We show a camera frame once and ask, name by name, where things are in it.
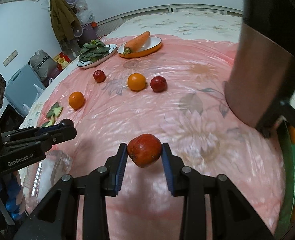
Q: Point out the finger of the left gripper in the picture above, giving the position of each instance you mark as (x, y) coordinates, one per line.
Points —
(64, 134)
(49, 129)

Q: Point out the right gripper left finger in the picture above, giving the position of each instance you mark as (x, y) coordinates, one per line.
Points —
(56, 216)

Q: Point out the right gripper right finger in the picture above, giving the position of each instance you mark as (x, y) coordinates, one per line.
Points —
(232, 216)

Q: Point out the red apple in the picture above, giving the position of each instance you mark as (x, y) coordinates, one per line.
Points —
(158, 84)
(99, 76)
(144, 150)

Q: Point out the dark plum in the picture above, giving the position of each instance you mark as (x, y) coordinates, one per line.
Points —
(66, 123)

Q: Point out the left gloved hand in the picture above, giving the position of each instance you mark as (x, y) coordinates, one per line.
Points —
(12, 201)

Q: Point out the bok choy leaf lower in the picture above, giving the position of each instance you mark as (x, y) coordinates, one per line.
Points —
(50, 122)

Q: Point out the bok choy leaf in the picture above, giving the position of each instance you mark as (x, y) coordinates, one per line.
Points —
(50, 122)
(54, 111)

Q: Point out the bok choy leaf upper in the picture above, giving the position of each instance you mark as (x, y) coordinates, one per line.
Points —
(54, 111)

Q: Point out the white plastic bag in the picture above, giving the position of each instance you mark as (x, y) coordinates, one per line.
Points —
(34, 96)

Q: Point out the clear glass tray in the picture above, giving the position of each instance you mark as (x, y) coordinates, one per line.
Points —
(42, 176)

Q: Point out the blue plastic case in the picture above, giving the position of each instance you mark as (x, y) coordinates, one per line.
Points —
(20, 86)

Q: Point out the grey bag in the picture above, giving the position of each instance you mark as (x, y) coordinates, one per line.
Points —
(44, 66)

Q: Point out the patterned plate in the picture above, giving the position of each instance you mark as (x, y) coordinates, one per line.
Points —
(88, 64)

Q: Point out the red snack boxes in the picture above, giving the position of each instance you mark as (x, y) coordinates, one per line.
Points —
(62, 60)

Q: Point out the pile of green leaves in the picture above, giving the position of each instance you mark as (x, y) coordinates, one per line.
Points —
(93, 51)

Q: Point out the green tray box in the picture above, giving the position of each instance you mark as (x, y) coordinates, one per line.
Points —
(288, 206)

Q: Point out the purple bin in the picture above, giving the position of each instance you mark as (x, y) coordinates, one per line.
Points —
(90, 31)

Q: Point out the carrot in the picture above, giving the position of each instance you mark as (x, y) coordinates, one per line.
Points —
(136, 43)

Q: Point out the olive jacket on rack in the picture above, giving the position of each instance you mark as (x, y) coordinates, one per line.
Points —
(64, 21)

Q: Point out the pink plastic sheet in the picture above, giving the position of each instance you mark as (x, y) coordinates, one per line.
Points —
(254, 164)

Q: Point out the black and copper kettle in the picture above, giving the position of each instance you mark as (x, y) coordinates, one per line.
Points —
(262, 80)

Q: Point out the wall switch plate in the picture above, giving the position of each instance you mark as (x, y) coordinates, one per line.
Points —
(10, 58)

